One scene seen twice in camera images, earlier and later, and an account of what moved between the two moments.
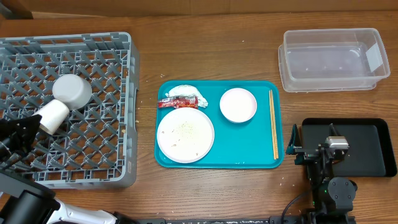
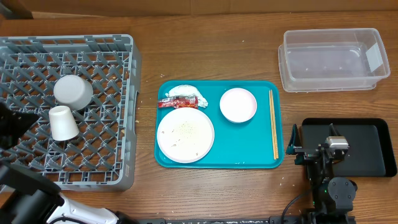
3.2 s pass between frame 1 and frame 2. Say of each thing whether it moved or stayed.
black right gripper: stayed
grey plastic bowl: stayed
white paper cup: moved
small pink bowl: stayed
